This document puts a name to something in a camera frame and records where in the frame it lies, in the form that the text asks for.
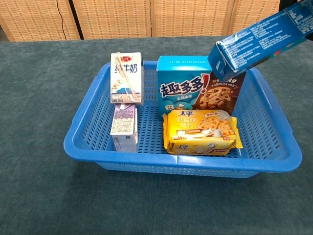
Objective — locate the white milk carton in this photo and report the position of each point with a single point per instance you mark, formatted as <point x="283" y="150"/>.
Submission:
<point x="126" y="78"/>

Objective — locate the purple milk carton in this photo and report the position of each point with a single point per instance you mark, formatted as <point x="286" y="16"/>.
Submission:
<point x="123" y="127"/>

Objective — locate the long dark blue box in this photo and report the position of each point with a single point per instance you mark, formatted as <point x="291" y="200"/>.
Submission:
<point x="256" y="41"/>

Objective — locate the blue perforated plastic basket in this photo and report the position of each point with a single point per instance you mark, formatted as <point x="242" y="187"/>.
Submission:
<point x="151" y="129"/>

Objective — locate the light blue box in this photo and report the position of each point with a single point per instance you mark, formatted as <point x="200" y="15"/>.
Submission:
<point x="181" y="90"/>

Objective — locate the bamboo folding screen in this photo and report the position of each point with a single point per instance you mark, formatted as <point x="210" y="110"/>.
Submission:
<point x="190" y="17"/>

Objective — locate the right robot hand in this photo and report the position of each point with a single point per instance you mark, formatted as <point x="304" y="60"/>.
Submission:
<point x="286" y="3"/>

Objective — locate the yellow cracker snack pack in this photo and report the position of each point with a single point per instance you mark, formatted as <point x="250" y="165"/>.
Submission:
<point x="195" y="132"/>

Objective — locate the teal table cloth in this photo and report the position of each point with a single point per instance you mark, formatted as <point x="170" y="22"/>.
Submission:
<point x="49" y="195"/>

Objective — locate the black tripod pole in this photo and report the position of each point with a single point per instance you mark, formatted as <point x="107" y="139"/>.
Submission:
<point x="75" y="19"/>

